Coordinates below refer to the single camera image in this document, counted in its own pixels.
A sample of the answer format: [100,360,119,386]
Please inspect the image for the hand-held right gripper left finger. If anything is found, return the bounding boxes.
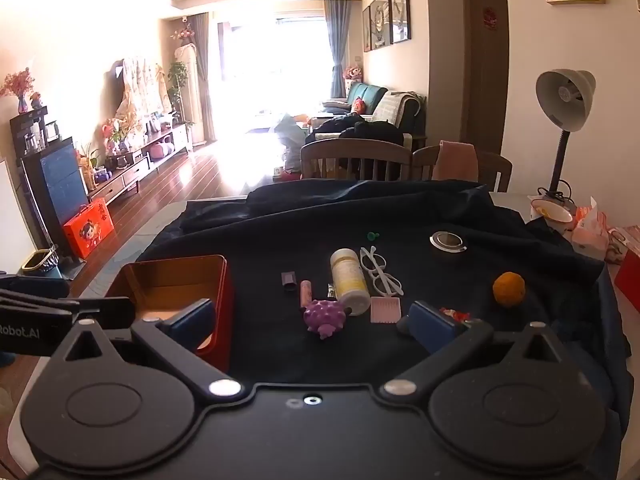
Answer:
[50,299,246,402]

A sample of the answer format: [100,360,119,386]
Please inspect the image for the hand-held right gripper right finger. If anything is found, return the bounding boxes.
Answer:
[380,301,576,403]

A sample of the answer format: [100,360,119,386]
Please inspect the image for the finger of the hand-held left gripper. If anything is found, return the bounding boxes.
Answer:
[70,297,137,327]

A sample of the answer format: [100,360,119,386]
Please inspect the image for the red tin box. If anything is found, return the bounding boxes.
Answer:
[105,254,235,374]

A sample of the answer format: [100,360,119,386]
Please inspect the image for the small pink box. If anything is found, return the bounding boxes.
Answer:
[370,296,402,322]

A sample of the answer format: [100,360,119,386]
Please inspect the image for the white-framed glasses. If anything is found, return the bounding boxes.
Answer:
[359,245,405,297]

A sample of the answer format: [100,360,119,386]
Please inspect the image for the orange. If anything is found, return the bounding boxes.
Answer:
[492,271,526,308]

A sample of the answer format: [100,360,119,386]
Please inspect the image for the white yellow-label pill bottle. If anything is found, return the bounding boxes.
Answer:
[330,248,372,317]

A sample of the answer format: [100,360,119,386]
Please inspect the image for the purple spiky toy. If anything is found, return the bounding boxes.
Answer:
[303,299,349,342]

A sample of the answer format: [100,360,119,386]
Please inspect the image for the teal trash bin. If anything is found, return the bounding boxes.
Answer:
[22,248,69,294]

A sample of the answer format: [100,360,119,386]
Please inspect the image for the red gift box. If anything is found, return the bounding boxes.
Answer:
[62,198,115,260]

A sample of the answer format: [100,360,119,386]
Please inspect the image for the white cabinet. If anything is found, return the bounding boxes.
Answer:
[0,157,39,274]

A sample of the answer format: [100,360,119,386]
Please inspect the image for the wooden television cabinet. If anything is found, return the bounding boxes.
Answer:
[87,122,194,206]

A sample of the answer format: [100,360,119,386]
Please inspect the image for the dark blue cloth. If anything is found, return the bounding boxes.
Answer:
[136,179,633,441]

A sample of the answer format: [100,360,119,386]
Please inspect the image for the black cabinet with blue panel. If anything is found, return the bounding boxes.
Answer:
[10,107,92,263]

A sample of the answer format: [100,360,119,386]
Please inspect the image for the white bowl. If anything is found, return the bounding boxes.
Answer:
[529,198,575,226]

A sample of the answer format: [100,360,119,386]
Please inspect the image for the pink towel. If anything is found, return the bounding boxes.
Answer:
[432,140,479,182]

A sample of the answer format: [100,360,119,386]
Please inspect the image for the wooden chair with towel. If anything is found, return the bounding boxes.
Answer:
[412,144,514,194]

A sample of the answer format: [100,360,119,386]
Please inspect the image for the pink plastic bag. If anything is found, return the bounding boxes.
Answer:
[571,199,612,261]

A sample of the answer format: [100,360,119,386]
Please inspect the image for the wooden slat-back chair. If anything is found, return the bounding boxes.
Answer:
[299,138,414,181]

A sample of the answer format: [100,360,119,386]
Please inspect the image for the red bag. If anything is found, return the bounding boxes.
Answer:
[612,227,640,314]

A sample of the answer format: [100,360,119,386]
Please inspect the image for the dark clothes pile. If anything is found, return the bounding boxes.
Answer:
[304,114,406,149]

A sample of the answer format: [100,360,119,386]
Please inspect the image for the patterned cloth over television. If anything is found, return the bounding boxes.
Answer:
[113,56,172,121]

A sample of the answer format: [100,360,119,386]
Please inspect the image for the white standing air conditioner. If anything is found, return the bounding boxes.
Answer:
[174,43,206,146]

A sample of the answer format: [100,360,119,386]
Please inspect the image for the green potted plant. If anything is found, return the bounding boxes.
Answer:
[167,62,189,111]

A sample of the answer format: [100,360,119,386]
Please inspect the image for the teal sofa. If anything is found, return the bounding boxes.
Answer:
[322,82,429,151]

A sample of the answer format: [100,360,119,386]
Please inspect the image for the pink flowers in vase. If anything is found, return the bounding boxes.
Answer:
[0,68,36,114]

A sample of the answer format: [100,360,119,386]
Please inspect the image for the grey curtain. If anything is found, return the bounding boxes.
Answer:
[323,0,354,101]
[192,12,216,144]

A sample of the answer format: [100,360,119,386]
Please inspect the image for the brown wooden door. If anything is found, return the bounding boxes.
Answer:
[459,0,511,156]

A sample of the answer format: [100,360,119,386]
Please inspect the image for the grey desk lamp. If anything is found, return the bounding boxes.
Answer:
[535,68,597,204]

